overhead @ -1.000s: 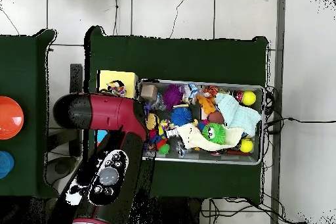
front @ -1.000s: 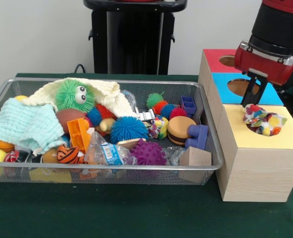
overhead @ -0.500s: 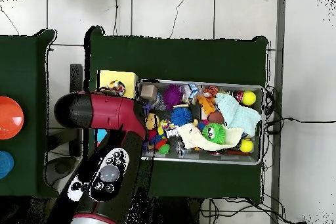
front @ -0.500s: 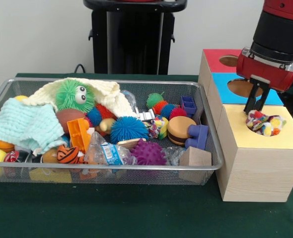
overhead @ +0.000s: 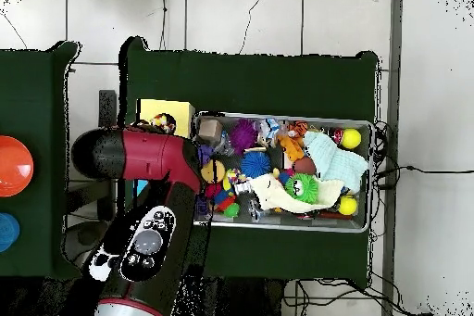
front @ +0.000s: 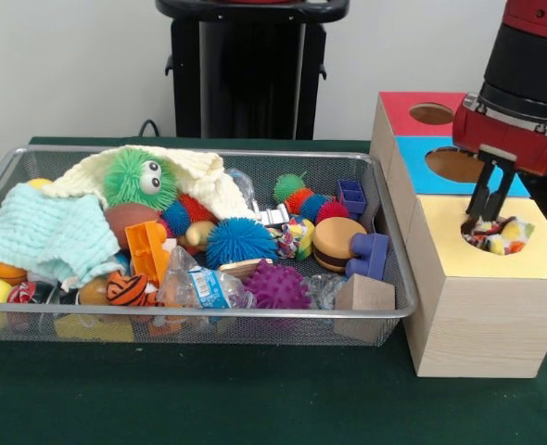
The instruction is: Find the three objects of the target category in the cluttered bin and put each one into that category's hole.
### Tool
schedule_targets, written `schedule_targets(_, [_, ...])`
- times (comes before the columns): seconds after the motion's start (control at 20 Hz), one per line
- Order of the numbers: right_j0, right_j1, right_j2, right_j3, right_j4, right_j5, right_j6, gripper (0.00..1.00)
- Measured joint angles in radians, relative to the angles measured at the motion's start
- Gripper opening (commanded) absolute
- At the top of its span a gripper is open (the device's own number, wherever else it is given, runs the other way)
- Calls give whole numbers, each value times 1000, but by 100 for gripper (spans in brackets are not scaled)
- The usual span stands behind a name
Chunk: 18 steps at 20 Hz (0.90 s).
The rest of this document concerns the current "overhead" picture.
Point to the green fuzzy googly-eyed toy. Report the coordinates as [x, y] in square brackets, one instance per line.
[301, 188]

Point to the orange plastic bowl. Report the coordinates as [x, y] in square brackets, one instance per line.
[14, 166]

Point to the purple spiky ball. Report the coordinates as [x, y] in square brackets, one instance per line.
[242, 136]

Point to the multicolour fabric knot toy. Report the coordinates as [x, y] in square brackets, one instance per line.
[163, 122]

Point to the grey stand foot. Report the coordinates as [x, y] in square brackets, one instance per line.
[79, 236]

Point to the blue spiky ball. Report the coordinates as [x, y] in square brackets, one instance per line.
[255, 164]

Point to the round tan wooden disc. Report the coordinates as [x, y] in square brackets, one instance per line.
[212, 171]

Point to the light blue waffle cloth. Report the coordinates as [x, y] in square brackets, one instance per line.
[340, 164]

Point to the blue ribbed cup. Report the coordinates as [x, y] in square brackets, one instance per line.
[7, 232]

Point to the yellow ball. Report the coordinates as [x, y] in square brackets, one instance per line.
[348, 205]
[350, 138]

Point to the wooden box with three holes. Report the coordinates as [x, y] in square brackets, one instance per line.
[181, 112]

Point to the cream waffle cloth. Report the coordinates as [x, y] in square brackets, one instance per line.
[274, 195]

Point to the dark green table cloth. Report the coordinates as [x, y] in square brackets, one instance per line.
[37, 108]
[259, 82]

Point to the shallow clear mesh bin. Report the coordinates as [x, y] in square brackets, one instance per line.
[296, 224]

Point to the plain wooden cube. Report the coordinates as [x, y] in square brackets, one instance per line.
[210, 130]

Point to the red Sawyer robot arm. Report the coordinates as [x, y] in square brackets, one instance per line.
[155, 153]

